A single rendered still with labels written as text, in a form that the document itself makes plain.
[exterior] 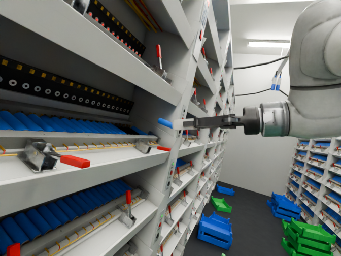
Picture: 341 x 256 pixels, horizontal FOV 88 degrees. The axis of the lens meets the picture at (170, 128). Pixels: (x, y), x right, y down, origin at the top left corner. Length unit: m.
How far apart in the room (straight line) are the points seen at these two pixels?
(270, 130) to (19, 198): 0.48
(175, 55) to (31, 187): 0.57
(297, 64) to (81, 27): 0.41
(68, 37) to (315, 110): 0.47
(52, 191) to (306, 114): 0.49
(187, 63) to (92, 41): 0.42
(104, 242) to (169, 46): 0.62
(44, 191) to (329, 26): 0.52
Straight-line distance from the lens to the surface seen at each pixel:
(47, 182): 0.28
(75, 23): 0.28
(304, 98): 0.49
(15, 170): 0.27
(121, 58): 0.34
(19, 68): 0.41
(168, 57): 0.69
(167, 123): 0.55
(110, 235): 0.51
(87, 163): 0.23
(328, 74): 0.46
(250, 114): 0.49
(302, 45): 0.47
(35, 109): 0.42
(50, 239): 0.44
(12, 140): 0.29
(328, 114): 0.49
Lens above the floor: 1.03
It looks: 1 degrees down
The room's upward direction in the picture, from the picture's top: 12 degrees clockwise
